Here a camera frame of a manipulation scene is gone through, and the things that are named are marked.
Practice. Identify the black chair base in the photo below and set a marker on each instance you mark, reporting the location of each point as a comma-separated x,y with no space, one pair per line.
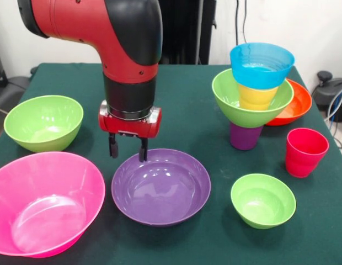
11,91
325,88

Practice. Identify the yellow plastic cup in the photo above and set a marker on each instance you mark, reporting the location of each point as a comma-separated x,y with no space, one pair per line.
256,99

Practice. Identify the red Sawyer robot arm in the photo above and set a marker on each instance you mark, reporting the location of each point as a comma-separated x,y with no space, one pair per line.
118,41

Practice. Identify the large pink plastic bowl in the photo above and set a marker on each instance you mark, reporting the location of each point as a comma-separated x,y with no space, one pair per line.
49,204

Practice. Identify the dark green tablecloth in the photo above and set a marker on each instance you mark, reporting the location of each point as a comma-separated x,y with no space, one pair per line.
187,110

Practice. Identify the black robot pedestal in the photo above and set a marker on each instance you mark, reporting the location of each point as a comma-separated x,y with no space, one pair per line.
187,27

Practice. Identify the blue plastic bowl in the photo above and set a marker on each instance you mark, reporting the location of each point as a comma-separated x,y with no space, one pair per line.
256,77

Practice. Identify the orange-red plastic bowl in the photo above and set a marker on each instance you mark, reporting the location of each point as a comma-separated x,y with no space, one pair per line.
298,107

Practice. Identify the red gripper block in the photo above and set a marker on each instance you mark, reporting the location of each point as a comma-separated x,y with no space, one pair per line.
129,128

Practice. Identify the purple plastic cup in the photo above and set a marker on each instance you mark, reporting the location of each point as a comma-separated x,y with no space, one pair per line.
244,138

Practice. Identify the purple plastic bowl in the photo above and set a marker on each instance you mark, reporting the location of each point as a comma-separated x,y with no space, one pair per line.
162,193

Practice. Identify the small green plastic bowl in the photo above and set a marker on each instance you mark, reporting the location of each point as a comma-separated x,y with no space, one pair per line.
262,204

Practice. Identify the red plastic cup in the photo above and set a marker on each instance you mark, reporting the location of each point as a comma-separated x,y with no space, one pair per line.
303,157

